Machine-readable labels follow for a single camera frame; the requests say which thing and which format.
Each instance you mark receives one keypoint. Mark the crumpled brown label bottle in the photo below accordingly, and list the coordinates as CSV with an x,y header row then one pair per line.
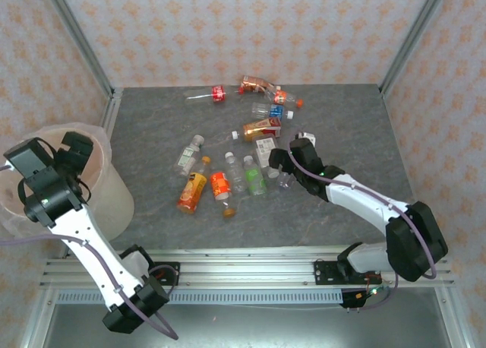
x,y
252,85

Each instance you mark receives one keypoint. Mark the small clear crushed bottle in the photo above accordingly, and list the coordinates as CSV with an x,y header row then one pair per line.
x,y
285,181

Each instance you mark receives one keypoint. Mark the beige round bin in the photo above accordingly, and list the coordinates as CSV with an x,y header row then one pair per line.
x,y
110,203

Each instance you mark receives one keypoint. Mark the grey metal sheet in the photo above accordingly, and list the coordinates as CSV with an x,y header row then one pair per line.
x,y
266,325

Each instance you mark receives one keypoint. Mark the clear unlabelled bottle white cap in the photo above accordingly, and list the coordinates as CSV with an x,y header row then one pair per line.
x,y
235,173

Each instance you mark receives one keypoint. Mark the aluminium table side rail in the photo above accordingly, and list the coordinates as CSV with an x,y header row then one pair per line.
x,y
112,108

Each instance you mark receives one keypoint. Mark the clear bottle green white label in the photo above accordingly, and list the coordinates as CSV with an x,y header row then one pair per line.
x,y
186,158

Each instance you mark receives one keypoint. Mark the tea bottle gold red label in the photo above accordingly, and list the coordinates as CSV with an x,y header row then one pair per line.
x,y
258,129

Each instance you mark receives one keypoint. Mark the short aluminium frame strut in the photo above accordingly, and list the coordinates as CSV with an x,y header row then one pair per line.
x,y
36,325
453,321

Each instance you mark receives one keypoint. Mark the clear bottle white code label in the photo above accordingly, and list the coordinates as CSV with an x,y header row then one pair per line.
x,y
262,146

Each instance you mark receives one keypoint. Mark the orange juice bottle yellow label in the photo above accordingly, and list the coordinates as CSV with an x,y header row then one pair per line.
x,y
191,190

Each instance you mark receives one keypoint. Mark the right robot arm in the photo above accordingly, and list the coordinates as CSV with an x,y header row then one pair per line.
x,y
364,203

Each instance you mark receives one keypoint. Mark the clear bottle red cola label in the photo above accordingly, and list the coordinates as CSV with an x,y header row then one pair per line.
x,y
219,93

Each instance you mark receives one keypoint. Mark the bottle red orange label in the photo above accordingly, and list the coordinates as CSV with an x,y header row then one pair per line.
x,y
220,184

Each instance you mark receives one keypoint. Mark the aluminium frame post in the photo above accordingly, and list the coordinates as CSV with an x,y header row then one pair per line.
x,y
414,40
76,36

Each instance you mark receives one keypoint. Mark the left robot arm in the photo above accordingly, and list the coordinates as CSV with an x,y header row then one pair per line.
x,y
95,264

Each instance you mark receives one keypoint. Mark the clear bottle bright green label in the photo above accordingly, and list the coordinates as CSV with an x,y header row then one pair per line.
x,y
254,177

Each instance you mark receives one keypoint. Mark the clear bottle orange label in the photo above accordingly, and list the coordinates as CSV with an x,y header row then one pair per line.
x,y
281,97

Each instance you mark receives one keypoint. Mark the translucent plastic bin liner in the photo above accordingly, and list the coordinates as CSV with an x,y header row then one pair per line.
x,y
9,196

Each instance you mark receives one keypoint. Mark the clear bottle blue label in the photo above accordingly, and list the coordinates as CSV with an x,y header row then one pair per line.
x,y
277,111

